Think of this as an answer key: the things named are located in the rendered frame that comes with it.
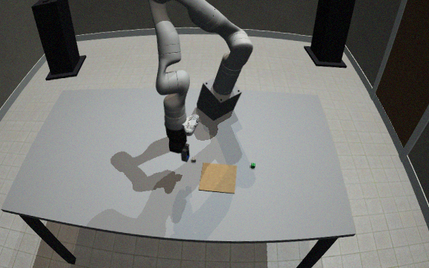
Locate tan flat mat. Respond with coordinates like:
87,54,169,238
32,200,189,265
199,162,237,194

